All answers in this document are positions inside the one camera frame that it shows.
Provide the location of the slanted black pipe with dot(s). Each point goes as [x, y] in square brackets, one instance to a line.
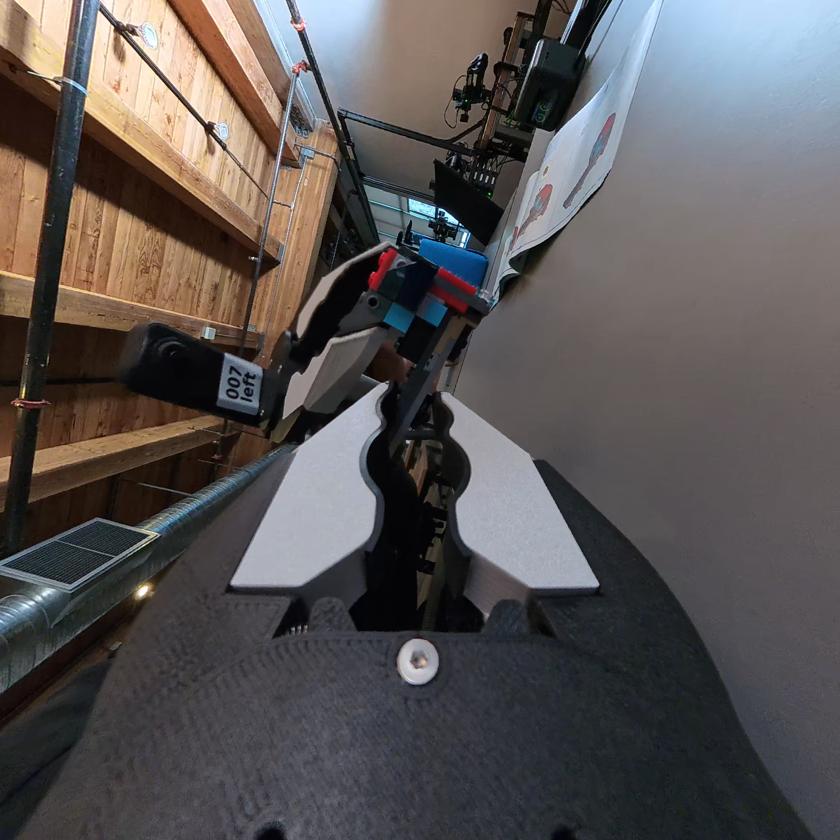
[321, 85]

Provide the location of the threaded metal rod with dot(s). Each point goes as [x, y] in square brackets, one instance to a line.
[279, 164]

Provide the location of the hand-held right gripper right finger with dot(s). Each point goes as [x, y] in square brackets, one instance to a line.
[525, 525]

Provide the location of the black metal frame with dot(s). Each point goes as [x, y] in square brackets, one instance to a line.
[394, 126]

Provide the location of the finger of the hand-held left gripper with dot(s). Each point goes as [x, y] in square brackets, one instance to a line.
[341, 374]
[328, 302]

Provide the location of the black monitor screen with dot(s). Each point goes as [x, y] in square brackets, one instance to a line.
[469, 200]

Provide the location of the toy brick model with stick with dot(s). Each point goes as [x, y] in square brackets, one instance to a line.
[410, 289]

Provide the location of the thin black rod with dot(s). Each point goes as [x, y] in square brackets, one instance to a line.
[190, 108]

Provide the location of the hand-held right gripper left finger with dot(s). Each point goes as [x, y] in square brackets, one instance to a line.
[308, 512]

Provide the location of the thick black pipe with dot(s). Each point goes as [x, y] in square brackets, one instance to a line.
[59, 197]

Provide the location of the printed instruction booklet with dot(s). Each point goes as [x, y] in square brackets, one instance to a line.
[590, 131]

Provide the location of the black camera on stand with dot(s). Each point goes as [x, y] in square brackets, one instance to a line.
[469, 85]

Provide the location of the person's left hand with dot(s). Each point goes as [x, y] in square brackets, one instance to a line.
[394, 361]

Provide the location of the black box device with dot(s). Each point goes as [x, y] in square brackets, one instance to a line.
[544, 79]

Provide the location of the blue plastic bin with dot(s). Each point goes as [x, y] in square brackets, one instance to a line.
[453, 256]

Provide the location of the spiral metal duct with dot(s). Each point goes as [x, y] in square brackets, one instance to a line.
[197, 512]

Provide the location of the metal vent grille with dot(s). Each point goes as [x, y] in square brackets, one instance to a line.
[79, 551]

